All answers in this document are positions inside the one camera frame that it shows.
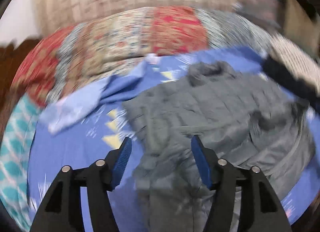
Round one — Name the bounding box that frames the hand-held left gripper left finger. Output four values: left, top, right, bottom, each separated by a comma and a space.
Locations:
30, 136, 133, 232

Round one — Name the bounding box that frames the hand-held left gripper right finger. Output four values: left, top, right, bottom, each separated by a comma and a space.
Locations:
191, 135, 293, 232

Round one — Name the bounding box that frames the grey puffer jacket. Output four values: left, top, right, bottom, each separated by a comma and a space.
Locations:
122, 60, 317, 232

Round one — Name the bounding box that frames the blue printed bed sheet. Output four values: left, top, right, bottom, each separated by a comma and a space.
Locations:
27, 47, 320, 232

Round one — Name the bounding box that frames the teal wave patterned cloth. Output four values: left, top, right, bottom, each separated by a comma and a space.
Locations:
0, 94, 43, 225

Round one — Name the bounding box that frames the red patterned quilt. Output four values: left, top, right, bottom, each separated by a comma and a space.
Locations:
11, 5, 273, 107

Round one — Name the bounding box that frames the white dotted cloth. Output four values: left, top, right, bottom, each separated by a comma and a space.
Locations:
269, 34, 320, 85

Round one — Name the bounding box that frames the carved wooden headboard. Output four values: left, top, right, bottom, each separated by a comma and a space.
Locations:
0, 39, 45, 122

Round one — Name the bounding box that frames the folded red grey cloth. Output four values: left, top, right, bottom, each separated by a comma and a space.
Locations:
235, 0, 285, 27

